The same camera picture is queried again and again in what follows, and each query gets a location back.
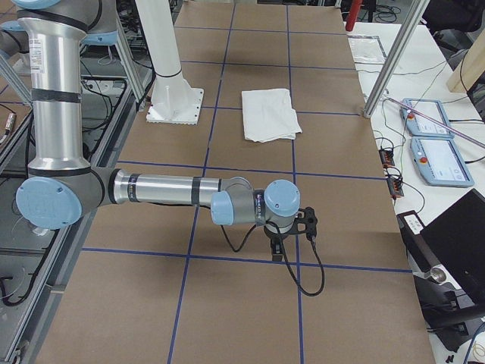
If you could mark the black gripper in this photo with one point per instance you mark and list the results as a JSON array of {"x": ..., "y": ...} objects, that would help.
[{"x": 275, "y": 238}]

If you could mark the white long-sleeve printed shirt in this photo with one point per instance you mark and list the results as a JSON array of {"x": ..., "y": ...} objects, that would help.
[{"x": 268, "y": 115}]

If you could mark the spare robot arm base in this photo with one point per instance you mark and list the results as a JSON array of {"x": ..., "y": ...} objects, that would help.
[{"x": 15, "y": 41}]

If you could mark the lower orange circuit board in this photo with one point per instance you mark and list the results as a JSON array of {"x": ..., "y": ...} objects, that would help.
[{"x": 395, "y": 187}]

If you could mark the orange circuit board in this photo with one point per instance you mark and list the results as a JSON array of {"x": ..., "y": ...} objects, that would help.
[
  {"x": 395, "y": 187},
  {"x": 387, "y": 157}
]

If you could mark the upper orange circuit board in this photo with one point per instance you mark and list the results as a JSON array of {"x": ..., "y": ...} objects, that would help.
[{"x": 387, "y": 157}]

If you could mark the black monitor on stand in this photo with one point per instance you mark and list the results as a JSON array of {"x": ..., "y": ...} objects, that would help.
[{"x": 449, "y": 253}]

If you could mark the lower blue teach pendant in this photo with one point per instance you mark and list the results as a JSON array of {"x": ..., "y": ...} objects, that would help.
[{"x": 439, "y": 162}]

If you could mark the red object at corner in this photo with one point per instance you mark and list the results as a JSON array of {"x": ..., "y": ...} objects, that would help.
[{"x": 353, "y": 15}]

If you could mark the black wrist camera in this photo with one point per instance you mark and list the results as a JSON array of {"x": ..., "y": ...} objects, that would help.
[{"x": 305, "y": 222}]

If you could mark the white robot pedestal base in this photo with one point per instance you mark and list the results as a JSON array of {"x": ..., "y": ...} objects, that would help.
[{"x": 173, "y": 100}]

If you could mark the aluminium frame post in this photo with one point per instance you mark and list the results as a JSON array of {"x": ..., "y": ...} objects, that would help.
[{"x": 402, "y": 39}]

